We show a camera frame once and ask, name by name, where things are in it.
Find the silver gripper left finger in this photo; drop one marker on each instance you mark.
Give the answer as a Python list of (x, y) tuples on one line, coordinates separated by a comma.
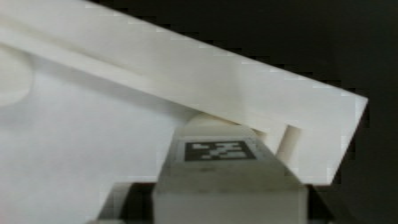
[(128, 205)]

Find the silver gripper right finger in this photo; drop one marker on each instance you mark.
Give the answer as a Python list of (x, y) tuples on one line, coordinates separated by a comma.
[(325, 212)]

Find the white furniture leg with tag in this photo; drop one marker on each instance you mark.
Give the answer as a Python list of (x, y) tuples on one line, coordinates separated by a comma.
[(226, 184)]

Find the white square tabletop tray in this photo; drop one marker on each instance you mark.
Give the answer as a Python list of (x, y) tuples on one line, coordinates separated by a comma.
[(107, 81)]

